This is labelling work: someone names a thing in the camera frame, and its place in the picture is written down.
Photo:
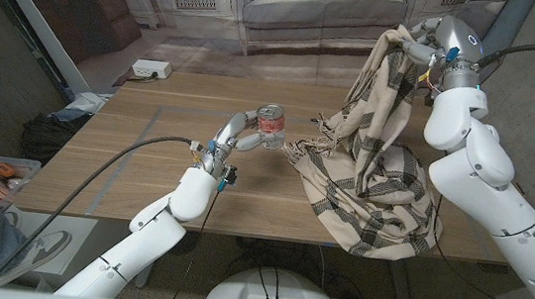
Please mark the clear plastic storage bin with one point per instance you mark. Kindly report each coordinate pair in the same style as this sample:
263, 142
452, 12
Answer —
21, 168

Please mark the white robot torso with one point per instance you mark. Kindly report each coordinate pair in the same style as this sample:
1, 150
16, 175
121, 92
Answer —
237, 295

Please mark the printed sofa room backdrop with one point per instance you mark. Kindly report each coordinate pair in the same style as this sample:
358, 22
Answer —
285, 32

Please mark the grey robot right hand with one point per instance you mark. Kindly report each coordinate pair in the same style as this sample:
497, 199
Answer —
458, 40

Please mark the beige plaid fringed scarf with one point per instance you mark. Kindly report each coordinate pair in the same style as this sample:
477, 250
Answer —
374, 180

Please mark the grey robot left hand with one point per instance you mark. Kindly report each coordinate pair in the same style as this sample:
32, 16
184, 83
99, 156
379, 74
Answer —
219, 157

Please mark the red white labelled tin can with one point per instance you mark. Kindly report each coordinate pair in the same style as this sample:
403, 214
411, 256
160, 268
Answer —
272, 122

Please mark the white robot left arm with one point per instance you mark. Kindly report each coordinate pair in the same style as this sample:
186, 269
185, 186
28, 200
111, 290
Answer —
153, 237

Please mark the white grey sneaker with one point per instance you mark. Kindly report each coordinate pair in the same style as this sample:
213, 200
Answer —
46, 243

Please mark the white power strip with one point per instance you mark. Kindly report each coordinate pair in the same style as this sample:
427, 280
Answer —
150, 68

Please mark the white blue crumpled cloth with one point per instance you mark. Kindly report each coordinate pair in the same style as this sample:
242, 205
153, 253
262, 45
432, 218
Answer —
84, 103

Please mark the orange tool in bin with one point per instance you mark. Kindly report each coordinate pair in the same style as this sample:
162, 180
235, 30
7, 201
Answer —
4, 169

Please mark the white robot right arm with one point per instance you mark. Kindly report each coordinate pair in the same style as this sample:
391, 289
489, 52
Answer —
492, 193

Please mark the black bag on floor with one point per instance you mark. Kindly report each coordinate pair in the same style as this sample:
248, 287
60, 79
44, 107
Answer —
47, 134

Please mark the blue grey padded post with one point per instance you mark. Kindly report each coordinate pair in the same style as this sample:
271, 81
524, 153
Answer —
507, 20

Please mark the grey table leg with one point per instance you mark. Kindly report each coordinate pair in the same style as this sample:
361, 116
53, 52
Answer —
401, 288

